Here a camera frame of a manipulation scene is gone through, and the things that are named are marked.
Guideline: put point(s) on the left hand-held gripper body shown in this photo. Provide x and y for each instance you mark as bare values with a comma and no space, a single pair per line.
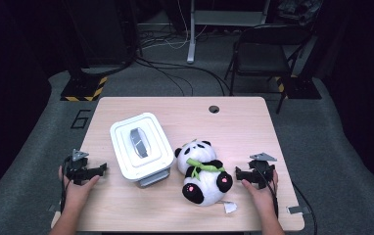
75,169

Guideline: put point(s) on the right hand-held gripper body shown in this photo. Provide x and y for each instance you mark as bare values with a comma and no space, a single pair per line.
262,171

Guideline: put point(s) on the white storage box lid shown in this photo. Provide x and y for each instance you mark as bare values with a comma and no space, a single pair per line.
123,153

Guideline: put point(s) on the panda plush toy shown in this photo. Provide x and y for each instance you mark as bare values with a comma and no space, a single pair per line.
204,182

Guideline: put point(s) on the clear plastic storage box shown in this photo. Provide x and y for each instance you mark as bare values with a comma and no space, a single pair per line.
154,180

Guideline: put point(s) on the person's left hand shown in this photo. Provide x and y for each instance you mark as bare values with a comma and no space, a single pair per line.
75,196

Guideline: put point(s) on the person's right hand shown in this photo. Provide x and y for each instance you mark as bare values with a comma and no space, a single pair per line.
263,199

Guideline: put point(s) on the grey tape strip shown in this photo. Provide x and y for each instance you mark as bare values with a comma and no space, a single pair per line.
53,208
297,210

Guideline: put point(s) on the black yellow striped stand base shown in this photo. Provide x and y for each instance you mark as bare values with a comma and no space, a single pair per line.
301,88
82,88

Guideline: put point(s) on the black folding chair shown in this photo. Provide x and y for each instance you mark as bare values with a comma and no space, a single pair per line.
261,58

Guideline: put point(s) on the dark bundle of gear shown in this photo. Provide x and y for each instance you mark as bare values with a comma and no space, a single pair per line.
299,11

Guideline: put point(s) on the white metal desk frame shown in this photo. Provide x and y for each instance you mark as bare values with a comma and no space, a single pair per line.
191,39

